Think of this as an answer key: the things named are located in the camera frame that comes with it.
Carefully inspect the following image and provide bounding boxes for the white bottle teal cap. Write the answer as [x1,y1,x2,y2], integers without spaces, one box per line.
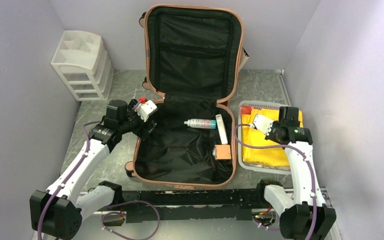
[184,118,217,130]

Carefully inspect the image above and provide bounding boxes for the white plastic drawer organizer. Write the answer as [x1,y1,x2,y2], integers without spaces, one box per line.
[50,30,115,102]

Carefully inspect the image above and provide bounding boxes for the white flat book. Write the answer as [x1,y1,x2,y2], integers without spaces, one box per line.
[215,114,229,145]

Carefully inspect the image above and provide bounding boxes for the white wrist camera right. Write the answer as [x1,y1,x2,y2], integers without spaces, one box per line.
[252,114,275,136]

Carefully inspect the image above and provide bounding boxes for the white plastic mesh basket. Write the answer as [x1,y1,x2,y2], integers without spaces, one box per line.
[237,100,290,175]

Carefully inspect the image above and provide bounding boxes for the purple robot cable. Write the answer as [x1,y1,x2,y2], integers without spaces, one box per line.
[36,119,161,240]

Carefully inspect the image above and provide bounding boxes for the red garment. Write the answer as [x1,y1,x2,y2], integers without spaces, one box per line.
[239,105,254,116]

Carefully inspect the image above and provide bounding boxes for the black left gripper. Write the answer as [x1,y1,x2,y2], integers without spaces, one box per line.
[118,99,156,140]

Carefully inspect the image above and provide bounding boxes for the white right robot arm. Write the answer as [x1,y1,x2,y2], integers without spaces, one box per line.
[254,106,337,240]

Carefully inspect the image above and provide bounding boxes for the pink hard-shell suitcase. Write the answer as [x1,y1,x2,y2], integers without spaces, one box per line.
[125,4,244,189]

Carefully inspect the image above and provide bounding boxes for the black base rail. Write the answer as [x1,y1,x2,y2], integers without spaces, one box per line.
[89,188,292,221]

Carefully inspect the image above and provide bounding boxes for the yellow garment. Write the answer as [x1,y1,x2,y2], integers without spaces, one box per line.
[240,108,290,168]

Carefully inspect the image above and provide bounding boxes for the small brown cardboard box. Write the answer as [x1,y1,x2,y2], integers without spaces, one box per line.
[212,144,232,161]

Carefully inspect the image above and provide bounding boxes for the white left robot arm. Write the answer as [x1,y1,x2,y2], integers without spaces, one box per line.
[29,97,157,240]

